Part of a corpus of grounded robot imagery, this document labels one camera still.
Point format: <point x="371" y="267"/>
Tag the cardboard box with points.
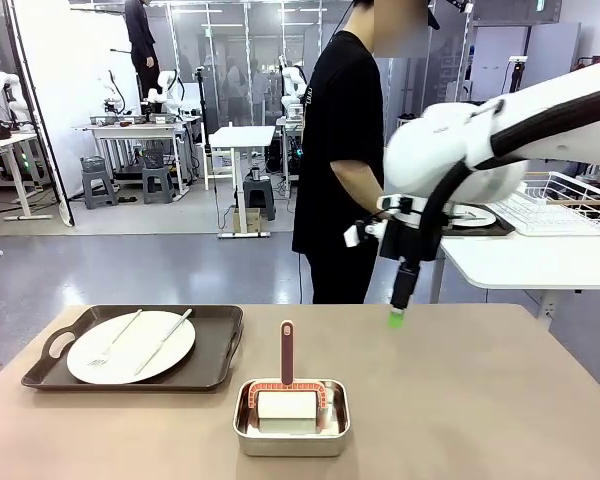
<point x="247" y="221"/>

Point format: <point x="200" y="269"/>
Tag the dark brown box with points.
<point x="0" y="133"/>

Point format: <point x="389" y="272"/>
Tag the person's right forearm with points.
<point x="360" y="185"/>

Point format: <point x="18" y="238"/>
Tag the white side table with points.
<point x="530" y="260"/>

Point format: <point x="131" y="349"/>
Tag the white lab table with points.
<point x="0" y="142"/>
<point x="130" y="131"/>

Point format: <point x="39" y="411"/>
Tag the black camera tripod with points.
<point x="202" y="115"/>

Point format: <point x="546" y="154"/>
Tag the black clothes rack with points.
<point x="585" y="63"/>

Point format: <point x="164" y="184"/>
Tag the tripod with white device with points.
<point x="517" y="75"/>

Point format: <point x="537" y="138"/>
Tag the steel cup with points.
<point x="255" y="174"/>

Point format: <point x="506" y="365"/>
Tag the white backdrop panel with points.
<point x="80" y="100"/>

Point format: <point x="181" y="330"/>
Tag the white standing desk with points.
<point x="242" y="136"/>

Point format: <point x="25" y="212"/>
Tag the dark brown serving tray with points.
<point x="210" y="325"/>
<point x="505" y="229"/>

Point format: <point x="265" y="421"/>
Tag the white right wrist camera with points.
<point x="352" y="236"/>

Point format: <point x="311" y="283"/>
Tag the rectangular steel tin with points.
<point x="290" y="445"/>

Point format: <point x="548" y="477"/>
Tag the bystander in black clothes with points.
<point x="140" y="45"/>

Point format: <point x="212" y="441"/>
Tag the black backdrop stand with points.
<point x="40" y="125"/>

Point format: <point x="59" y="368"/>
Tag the silver fork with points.
<point x="120" y="334"/>

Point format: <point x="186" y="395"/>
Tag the dark mesh basket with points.
<point x="152" y="157"/>
<point x="92" y="163"/>

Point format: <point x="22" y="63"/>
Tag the grey plastic stool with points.
<point x="157" y="185"/>
<point x="99" y="189"/>
<point x="259" y="197"/>

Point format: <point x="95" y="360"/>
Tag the green exit sign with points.
<point x="539" y="5"/>

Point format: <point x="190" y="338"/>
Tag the silver table knife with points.
<point x="162" y="343"/>

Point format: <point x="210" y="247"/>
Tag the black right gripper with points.
<point x="402" y="240"/>

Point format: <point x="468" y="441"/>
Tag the low shoe bench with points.
<point x="409" y="118"/>

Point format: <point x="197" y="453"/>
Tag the person in black t-shirt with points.
<point x="340" y="100"/>

